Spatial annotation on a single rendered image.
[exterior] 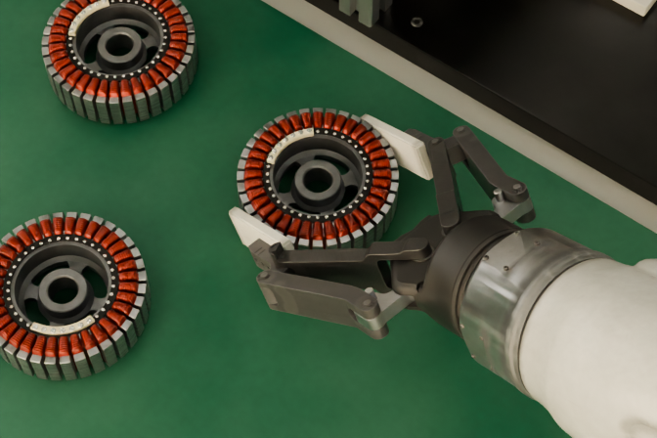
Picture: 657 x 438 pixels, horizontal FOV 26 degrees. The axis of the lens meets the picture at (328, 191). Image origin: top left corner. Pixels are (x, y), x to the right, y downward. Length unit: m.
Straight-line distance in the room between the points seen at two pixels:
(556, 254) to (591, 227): 0.22
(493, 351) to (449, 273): 0.06
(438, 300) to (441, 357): 0.12
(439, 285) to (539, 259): 0.07
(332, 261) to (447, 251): 0.09
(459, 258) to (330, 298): 0.09
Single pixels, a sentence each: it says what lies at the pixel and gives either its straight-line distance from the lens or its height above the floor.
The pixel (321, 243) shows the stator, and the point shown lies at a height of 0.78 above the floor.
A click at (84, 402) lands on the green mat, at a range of 0.96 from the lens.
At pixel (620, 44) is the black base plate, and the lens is 1.08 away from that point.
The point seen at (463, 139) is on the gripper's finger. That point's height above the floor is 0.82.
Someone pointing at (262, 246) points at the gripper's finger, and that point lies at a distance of 0.95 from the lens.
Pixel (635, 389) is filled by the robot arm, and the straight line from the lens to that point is 0.72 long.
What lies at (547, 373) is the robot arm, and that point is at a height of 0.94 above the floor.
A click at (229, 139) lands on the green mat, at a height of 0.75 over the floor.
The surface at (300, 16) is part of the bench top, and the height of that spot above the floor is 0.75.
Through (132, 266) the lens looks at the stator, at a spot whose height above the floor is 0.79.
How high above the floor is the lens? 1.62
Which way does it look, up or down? 60 degrees down
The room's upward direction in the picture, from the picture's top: straight up
